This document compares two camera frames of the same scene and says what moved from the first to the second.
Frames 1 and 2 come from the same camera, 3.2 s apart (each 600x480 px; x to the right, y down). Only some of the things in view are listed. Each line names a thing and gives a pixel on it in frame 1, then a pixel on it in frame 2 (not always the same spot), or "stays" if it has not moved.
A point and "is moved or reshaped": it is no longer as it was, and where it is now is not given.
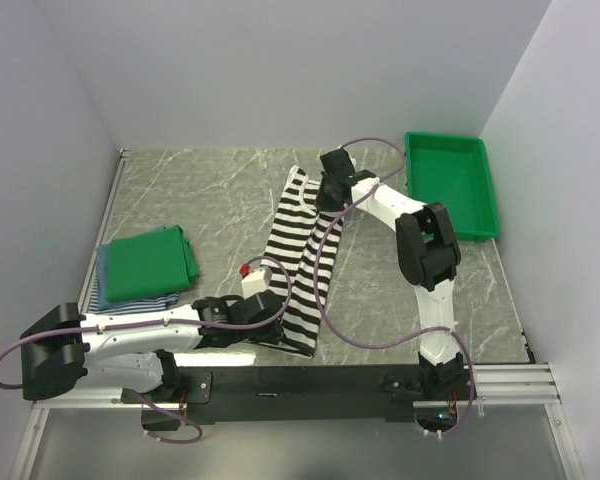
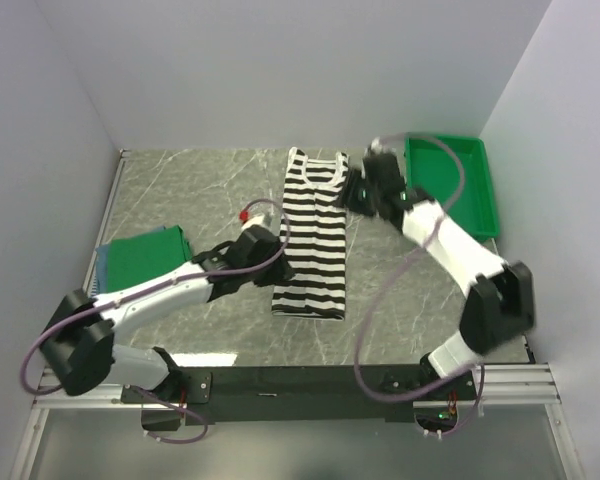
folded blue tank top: [101, 254] stays
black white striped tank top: [301, 257] is moved or reshaped
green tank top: [149, 265] stays
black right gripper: [322, 203] → [355, 180]
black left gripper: [274, 331] → [281, 272]
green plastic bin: [454, 170] stays
